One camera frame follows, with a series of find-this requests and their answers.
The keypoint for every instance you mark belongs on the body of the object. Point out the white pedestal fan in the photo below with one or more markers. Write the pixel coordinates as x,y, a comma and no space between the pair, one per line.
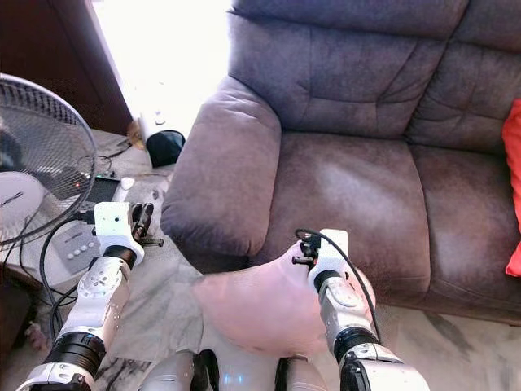
41,147

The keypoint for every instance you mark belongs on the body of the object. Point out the black rounded object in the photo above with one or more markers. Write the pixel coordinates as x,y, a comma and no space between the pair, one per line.
167,148

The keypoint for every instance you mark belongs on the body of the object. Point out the dark brown furniture piece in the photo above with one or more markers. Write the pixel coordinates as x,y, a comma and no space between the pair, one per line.
16,314

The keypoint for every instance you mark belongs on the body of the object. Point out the red pillow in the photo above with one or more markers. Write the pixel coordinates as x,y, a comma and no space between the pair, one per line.
513,179

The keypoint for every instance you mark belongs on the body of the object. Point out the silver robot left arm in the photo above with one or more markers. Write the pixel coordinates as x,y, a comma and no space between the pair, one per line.
102,301

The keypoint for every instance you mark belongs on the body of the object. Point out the black electronic device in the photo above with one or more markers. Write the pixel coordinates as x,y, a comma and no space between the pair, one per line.
104,190

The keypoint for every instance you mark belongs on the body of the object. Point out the white robot pelvis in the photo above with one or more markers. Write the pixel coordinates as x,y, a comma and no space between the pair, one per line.
244,381

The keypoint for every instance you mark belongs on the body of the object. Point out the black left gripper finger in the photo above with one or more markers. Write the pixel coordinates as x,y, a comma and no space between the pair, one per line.
138,217
149,217

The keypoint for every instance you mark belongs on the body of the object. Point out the small white bottle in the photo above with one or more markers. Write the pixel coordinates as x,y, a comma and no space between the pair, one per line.
126,189

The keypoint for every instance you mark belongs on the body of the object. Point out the silver robot right leg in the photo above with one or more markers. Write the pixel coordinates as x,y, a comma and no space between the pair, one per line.
301,379

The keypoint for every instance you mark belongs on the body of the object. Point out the small pink toy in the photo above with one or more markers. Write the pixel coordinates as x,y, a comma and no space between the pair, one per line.
37,336

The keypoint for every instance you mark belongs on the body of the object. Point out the pink cat face pillow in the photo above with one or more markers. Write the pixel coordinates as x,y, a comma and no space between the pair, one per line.
252,305

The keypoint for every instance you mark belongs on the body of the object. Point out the brown fuzzy object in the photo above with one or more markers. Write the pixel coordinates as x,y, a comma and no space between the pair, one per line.
135,134

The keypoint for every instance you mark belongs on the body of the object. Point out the dark brown wooden cabinet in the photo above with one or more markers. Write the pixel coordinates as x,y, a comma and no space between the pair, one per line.
49,49

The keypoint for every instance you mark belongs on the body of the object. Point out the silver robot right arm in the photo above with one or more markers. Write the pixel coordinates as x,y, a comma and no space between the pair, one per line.
346,314

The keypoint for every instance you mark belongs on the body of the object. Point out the brown fabric sofa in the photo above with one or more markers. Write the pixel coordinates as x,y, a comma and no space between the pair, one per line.
342,187

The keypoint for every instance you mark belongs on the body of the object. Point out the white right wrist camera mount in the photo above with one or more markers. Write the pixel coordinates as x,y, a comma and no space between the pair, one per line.
332,252

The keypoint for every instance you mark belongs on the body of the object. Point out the small white appliance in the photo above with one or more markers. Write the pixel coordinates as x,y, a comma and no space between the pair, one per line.
153,124

